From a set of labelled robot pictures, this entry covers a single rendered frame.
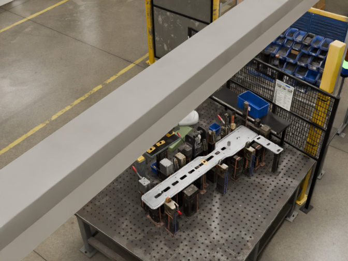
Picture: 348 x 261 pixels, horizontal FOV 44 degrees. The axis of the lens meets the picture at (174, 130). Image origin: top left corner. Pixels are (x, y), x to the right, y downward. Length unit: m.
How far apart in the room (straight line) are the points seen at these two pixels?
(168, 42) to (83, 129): 5.98
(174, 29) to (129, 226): 3.53
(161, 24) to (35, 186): 6.07
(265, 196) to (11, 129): 3.70
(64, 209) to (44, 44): 7.43
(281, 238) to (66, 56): 4.77
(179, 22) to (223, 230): 3.52
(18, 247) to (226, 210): 3.37
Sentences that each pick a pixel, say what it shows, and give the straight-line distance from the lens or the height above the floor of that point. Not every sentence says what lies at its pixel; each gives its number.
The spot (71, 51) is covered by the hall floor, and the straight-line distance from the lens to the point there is 7.88.
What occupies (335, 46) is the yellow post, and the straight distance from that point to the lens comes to 3.95.
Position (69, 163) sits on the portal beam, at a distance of 0.81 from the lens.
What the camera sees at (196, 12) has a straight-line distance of 6.25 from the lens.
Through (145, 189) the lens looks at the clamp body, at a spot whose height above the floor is 1.00.
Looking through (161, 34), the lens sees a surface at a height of 0.61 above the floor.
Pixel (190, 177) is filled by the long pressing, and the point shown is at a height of 1.00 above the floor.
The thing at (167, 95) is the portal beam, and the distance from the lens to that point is 0.94.
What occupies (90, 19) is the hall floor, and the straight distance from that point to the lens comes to 8.84.
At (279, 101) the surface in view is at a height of 1.21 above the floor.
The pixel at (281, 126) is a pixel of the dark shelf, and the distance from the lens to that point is 4.49.
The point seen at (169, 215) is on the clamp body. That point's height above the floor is 0.94.
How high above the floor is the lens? 3.89
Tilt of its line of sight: 41 degrees down
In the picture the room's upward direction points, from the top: 2 degrees counter-clockwise
